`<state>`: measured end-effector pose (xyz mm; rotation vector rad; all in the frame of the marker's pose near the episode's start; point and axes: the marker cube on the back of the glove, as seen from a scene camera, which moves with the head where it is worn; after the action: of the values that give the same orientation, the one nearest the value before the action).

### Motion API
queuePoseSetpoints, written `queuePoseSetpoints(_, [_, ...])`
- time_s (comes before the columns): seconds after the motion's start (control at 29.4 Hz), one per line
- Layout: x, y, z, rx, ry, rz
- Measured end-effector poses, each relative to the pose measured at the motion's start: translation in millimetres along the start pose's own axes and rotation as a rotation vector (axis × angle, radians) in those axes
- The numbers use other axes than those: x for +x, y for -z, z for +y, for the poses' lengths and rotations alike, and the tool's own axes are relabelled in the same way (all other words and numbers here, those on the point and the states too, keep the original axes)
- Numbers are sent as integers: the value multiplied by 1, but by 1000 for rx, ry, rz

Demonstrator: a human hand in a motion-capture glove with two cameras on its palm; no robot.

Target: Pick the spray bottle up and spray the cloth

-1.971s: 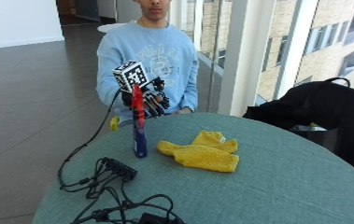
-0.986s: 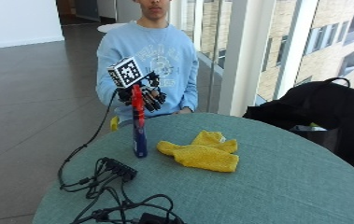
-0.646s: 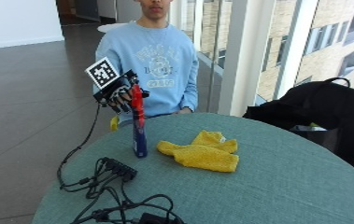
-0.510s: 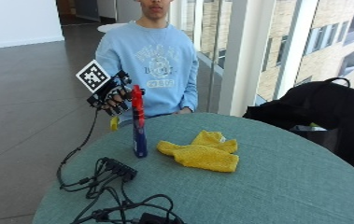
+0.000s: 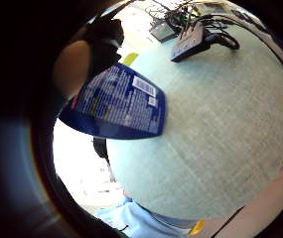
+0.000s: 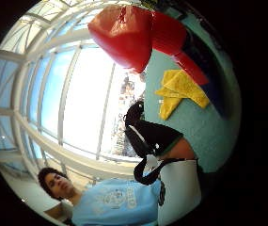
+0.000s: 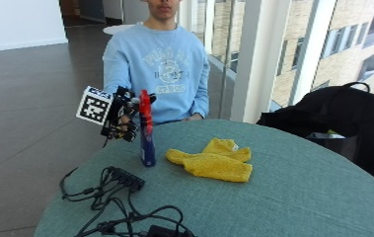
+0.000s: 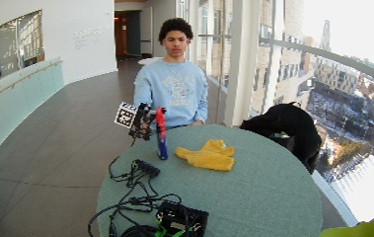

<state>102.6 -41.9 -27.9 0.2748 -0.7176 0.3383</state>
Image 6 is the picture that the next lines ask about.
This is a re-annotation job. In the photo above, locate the yellow cloth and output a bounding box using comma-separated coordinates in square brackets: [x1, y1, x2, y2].
[154, 69, 211, 121]

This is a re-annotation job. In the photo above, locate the the person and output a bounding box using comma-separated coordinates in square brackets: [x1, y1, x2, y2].
[38, 167, 163, 226]

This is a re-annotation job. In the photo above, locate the dark blue fabric piece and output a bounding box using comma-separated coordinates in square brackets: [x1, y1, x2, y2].
[181, 29, 230, 121]

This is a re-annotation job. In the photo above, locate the red smooth tapered object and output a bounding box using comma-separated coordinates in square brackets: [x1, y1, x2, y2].
[151, 10, 211, 87]

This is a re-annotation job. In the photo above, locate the red crinkled plastic bag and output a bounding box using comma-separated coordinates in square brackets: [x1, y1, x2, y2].
[87, 4, 155, 74]

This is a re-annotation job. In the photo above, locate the white window frame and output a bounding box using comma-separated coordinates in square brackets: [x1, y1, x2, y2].
[0, 1, 147, 180]

